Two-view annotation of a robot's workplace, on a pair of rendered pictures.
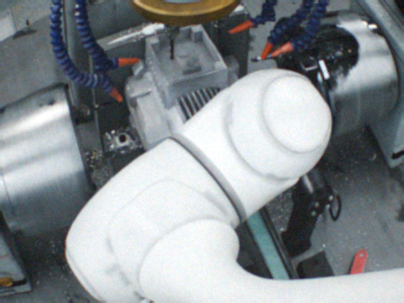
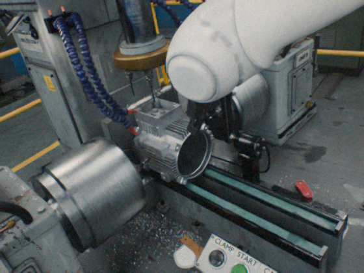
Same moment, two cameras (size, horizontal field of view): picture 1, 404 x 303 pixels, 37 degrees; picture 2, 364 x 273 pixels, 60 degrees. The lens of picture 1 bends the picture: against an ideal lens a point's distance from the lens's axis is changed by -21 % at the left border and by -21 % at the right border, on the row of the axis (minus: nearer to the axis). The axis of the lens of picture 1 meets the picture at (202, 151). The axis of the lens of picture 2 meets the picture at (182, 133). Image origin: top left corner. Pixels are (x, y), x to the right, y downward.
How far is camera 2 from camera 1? 52 cm
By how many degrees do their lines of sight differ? 29
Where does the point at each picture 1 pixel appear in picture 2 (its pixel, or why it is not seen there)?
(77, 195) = (132, 183)
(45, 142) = (98, 157)
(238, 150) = not seen: outside the picture
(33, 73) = not seen: hidden behind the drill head
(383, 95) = (261, 90)
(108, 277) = (215, 42)
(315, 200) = (255, 142)
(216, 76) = (177, 110)
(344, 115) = (245, 108)
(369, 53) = not seen: hidden behind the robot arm
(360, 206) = (275, 167)
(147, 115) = (152, 145)
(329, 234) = (268, 184)
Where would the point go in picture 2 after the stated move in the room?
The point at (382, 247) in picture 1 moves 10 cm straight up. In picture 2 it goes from (311, 177) to (312, 153)
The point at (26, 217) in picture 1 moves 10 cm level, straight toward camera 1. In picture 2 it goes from (96, 216) to (127, 232)
